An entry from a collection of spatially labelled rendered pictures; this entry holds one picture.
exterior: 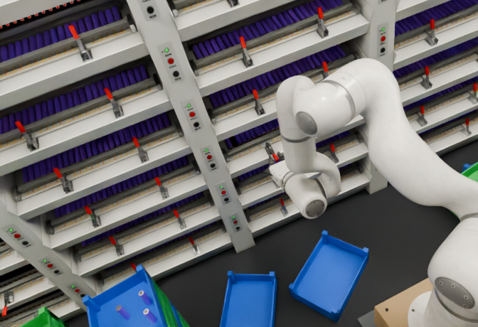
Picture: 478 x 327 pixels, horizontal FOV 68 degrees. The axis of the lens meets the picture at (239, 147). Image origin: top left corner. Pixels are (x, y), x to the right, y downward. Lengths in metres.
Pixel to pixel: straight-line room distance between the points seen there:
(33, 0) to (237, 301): 1.27
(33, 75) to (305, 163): 0.77
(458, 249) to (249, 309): 1.01
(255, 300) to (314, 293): 0.24
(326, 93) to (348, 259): 1.05
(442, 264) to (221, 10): 0.81
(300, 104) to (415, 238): 1.13
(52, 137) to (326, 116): 0.84
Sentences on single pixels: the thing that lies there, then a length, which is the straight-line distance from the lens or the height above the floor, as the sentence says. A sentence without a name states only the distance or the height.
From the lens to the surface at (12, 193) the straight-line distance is 1.41.
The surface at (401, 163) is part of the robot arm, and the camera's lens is 0.72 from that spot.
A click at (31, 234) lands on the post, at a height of 0.58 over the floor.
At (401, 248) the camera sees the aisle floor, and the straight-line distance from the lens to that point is 1.68.
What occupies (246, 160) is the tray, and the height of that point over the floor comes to 0.49.
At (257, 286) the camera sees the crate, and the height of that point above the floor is 0.00.
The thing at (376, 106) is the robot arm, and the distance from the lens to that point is 0.76.
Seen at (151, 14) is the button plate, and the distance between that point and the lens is 1.02.
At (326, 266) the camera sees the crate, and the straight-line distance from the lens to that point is 1.61.
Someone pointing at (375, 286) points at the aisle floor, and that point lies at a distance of 1.58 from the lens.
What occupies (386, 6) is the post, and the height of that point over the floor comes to 0.90.
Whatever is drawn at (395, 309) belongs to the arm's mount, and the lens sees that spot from 1.12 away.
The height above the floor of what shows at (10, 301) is 0.30.
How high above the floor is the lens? 1.41
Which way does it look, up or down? 40 degrees down
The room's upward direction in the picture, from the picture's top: 18 degrees counter-clockwise
